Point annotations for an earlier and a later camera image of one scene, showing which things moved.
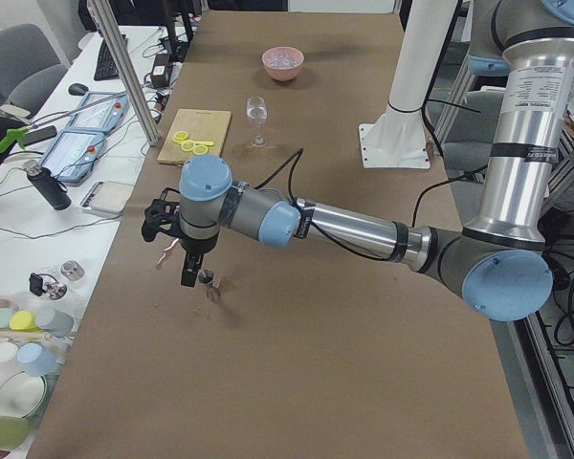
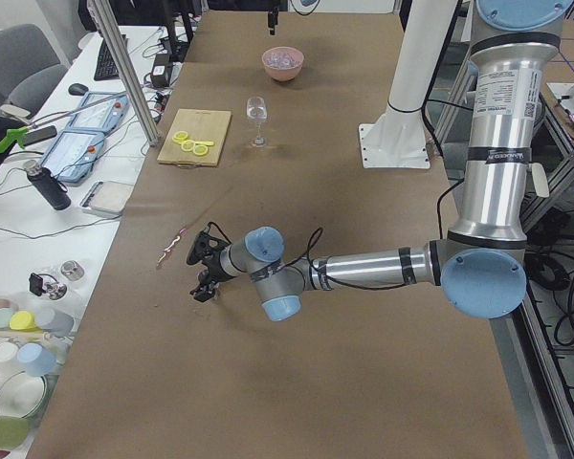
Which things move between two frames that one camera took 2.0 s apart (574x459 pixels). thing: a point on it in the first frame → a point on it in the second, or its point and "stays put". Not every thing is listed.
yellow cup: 24,320 stays put
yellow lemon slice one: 180,136 stays put
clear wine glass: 256,108 stays put
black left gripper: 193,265 → 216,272
